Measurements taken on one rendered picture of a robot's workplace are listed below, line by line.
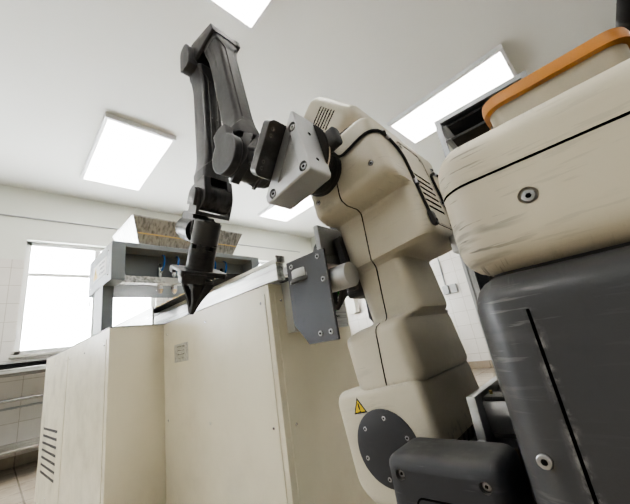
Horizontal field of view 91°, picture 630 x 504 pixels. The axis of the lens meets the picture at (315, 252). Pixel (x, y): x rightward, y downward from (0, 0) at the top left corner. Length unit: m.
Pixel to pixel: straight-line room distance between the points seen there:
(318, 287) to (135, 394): 0.99
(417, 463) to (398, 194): 0.37
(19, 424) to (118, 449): 3.26
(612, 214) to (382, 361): 0.34
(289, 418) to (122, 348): 0.76
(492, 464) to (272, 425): 0.59
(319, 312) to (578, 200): 0.40
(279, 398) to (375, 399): 0.37
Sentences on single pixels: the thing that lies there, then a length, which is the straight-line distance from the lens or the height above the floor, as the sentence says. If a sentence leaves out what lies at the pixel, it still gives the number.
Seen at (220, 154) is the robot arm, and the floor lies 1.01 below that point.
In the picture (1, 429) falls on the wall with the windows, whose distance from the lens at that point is 4.62.
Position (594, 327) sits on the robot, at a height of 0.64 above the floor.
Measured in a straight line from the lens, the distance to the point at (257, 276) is 0.91.
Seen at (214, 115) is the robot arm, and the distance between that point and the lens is 0.81.
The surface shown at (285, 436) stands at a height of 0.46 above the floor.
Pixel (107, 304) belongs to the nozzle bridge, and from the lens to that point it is 1.51.
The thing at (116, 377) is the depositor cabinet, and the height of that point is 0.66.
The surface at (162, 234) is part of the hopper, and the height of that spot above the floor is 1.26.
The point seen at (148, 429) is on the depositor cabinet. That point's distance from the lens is 1.43.
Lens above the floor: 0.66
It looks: 17 degrees up
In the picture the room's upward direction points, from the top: 9 degrees counter-clockwise
